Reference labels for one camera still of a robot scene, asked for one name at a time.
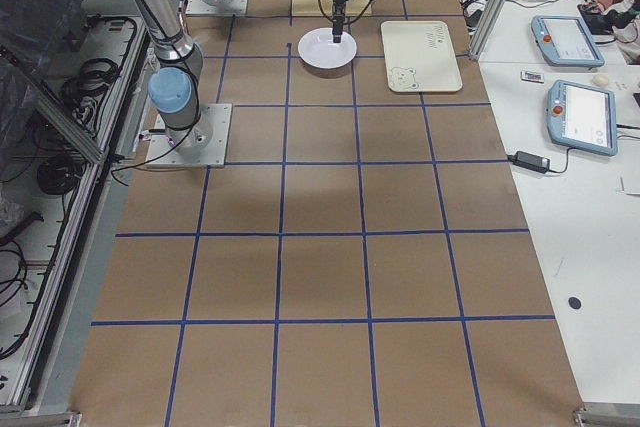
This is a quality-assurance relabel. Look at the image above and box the cream bear tray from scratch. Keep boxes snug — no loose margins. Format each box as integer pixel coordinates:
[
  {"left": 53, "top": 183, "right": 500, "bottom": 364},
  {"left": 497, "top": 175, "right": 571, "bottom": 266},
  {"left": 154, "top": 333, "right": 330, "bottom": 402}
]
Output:
[{"left": 380, "top": 21, "right": 463, "bottom": 93}]

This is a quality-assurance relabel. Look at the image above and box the bamboo cutting board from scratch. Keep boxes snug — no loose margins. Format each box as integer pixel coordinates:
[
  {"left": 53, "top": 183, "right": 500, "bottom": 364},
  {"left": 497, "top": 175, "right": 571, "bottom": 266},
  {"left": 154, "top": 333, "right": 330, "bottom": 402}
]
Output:
[{"left": 292, "top": 0, "right": 371, "bottom": 18}]

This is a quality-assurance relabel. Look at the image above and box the white round plate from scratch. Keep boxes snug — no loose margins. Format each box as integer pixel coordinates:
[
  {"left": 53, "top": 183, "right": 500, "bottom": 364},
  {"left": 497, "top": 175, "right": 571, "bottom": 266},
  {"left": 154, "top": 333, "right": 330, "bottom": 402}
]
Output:
[{"left": 298, "top": 27, "right": 357, "bottom": 69}]

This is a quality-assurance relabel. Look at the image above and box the far blue teach pendant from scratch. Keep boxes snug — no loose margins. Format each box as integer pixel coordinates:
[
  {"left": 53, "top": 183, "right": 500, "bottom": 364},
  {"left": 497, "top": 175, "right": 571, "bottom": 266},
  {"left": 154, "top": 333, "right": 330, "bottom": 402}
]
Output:
[{"left": 530, "top": 15, "right": 605, "bottom": 68}]

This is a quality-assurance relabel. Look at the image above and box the black power adapter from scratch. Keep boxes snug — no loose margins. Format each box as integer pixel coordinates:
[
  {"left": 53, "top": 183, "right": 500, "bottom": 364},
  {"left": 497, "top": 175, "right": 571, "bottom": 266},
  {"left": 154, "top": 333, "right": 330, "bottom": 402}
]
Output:
[{"left": 507, "top": 151, "right": 550, "bottom": 174}]

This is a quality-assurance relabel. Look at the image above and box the near blue teach pendant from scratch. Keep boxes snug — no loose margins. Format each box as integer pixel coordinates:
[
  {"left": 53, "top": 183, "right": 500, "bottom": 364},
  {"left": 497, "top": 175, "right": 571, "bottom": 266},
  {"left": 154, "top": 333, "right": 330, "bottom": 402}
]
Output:
[{"left": 546, "top": 80, "right": 618, "bottom": 157}]

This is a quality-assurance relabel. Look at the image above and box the blue teach pendant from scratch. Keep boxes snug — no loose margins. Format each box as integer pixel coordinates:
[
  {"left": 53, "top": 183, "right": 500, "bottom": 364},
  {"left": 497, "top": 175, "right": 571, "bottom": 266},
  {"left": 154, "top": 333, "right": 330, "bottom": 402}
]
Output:
[
  {"left": 530, "top": 15, "right": 605, "bottom": 68},
  {"left": 546, "top": 80, "right": 618, "bottom": 157}
]

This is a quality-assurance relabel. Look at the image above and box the small white label box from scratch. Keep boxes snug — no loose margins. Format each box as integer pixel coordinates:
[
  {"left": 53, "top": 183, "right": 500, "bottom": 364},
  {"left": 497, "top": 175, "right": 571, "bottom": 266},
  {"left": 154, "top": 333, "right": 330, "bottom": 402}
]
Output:
[{"left": 520, "top": 70, "right": 545, "bottom": 84}]

